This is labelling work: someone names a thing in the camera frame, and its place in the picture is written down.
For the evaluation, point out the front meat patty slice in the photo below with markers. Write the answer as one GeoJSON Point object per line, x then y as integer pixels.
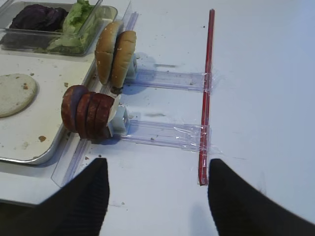
{"type": "Point", "coordinates": [69, 105]}

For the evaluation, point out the meat patty slice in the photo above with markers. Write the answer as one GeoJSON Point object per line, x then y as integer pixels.
{"type": "Point", "coordinates": [69, 105]}
{"type": "Point", "coordinates": [101, 130]}
{"type": "Point", "coordinates": [81, 114]}
{"type": "Point", "coordinates": [90, 120]}

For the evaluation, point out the bun half behind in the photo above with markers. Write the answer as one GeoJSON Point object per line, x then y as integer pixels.
{"type": "Point", "coordinates": [124, 51]}

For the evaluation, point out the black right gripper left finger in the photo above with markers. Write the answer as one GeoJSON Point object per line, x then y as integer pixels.
{"type": "Point", "coordinates": [77, 209]}

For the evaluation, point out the sesame bun top front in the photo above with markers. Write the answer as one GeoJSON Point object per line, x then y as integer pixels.
{"type": "Point", "coordinates": [104, 51]}

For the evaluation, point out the round bottom bun slice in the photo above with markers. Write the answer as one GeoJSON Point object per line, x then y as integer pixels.
{"type": "Point", "coordinates": [17, 91]}

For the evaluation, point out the clear long rail right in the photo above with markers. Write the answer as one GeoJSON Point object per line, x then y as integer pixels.
{"type": "Point", "coordinates": [75, 149]}

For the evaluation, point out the green lettuce pile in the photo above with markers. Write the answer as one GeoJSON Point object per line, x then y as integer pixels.
{"type": "Point", "coordinates": [76, 17]}

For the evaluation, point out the white pusher block upper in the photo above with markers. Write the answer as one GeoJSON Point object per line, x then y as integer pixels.
{"type": "Point", "coordinates": [132, 69]}

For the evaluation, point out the silver metal tray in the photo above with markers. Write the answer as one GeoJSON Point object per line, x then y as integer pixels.
{"type": "Point", "coordinates": [32, 135]}

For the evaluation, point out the white pusher block lower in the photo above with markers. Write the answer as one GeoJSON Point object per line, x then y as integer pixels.
{"type": "Point", "coordinates": [118, 122]}

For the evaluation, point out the clear plastic container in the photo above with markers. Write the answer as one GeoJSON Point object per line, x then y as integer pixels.
{"type": "Point", "coordinates": [37, 41]}

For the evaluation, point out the purple cabbage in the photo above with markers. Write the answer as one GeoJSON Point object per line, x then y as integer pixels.
{"type": "Point", "coordinates": [39, 17]}

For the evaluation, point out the white pusher block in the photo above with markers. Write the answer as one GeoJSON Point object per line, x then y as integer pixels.
{"type": "Point", "coordinates": [118, 122]}
{"type": "Point", "coordinates": [132, 69]}

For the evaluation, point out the red straw strip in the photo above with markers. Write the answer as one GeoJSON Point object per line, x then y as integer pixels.
{"type": "Point", "coordinates": [206, 98]}

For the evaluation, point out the clear rail lower right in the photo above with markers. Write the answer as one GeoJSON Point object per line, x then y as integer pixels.
{"type": "Point", "coordinates": [184, 136]}

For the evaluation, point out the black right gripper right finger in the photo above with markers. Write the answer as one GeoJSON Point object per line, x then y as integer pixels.
{"type": "Point", "coordinates": [238, 209]}

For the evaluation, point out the clear rail upper right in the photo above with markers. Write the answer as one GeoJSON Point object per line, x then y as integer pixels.
{"type": "Point", "coordinates": [198, 82]}

